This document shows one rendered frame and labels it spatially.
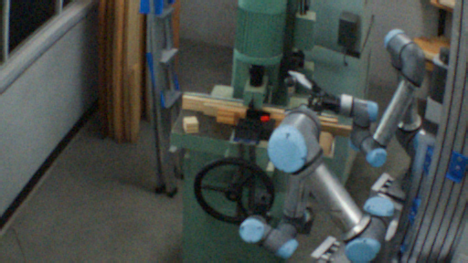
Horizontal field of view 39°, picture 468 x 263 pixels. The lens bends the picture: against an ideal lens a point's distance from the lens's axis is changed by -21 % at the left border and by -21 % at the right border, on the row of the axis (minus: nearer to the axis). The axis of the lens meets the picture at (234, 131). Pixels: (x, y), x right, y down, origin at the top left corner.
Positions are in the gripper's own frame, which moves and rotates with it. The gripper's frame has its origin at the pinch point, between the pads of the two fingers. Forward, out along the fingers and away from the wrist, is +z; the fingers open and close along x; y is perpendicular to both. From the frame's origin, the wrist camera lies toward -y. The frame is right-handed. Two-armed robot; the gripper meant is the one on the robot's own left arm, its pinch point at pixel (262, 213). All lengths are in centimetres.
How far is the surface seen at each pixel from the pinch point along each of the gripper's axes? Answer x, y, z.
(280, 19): -4, -68, 2
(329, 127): 18.5, -32.3, 26.5
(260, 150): -4.7, -21.2, 4.1
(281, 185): 3.6, -8.2, 22.6
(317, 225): 21, 20, 123
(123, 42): -98, -61, 133
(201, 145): -26.8, -18.9, 16.5
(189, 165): -31.0, -10.5, 21.4
